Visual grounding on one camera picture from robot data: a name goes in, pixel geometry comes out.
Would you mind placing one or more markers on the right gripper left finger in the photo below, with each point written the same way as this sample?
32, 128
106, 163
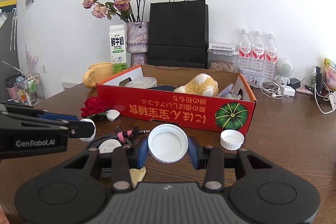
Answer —
78, 189

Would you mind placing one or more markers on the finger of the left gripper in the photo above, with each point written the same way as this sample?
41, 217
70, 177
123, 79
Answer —
73, 128
55, 117

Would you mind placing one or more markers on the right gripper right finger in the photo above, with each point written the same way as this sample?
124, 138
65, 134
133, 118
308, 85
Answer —
255, 189

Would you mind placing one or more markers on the red artificial rose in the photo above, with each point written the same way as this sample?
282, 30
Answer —
93, 106

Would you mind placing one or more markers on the white bottle cap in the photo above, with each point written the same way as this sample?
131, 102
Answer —
168, 143
231, 140

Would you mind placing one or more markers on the navy zipper pouch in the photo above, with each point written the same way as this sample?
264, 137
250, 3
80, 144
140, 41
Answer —
167, 88

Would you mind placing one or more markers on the purple fabric pouch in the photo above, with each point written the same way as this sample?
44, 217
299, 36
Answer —
226, 90

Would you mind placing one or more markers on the yellow plush toy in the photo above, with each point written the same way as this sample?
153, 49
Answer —
202, 84

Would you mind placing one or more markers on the white jar with lid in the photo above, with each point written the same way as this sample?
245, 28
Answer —
87, 130

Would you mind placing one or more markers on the iridescent plastic bag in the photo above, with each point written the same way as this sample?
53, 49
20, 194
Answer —
232, 96

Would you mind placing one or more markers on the white leaflet board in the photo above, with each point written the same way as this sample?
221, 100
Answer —
67, 85

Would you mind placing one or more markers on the white small round device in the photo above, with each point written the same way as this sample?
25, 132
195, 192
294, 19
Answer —
112, 115

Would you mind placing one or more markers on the yellow ceramic mug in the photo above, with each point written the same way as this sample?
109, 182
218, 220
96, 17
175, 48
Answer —
96, 73

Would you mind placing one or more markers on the white milk carton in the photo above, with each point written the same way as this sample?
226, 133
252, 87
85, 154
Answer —
118, 48

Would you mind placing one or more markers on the white earphones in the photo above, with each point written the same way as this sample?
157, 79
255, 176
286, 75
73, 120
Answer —
271, 89

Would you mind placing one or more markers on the red cardboard box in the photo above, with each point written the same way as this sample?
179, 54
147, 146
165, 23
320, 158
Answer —
187, 110

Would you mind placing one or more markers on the white charger block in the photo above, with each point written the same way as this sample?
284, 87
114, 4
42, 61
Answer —
287, 91

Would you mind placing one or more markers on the purple flower vase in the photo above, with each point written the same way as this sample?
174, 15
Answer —
137, 42

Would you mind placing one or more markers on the decorated tin box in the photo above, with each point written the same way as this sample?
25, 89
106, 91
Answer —
253, 78

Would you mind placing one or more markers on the black phone stand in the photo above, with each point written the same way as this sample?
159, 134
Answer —
319, 81

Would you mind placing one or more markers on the white robot speaker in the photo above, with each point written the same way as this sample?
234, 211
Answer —
284, 69

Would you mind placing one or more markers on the water bottle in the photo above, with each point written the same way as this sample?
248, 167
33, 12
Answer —
270, 57
244, 50
258, 52

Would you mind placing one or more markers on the snack packet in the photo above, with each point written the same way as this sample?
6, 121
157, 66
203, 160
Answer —
330, 73

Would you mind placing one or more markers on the clear seed container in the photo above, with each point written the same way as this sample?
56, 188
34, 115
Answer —
221, 60

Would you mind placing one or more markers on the black paper bag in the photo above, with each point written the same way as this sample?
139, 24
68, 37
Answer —
178, 34

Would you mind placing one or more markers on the white paper box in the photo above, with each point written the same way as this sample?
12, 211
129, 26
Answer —
221, 47

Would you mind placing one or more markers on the wire storage rack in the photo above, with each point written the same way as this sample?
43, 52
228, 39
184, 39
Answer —
26, 90

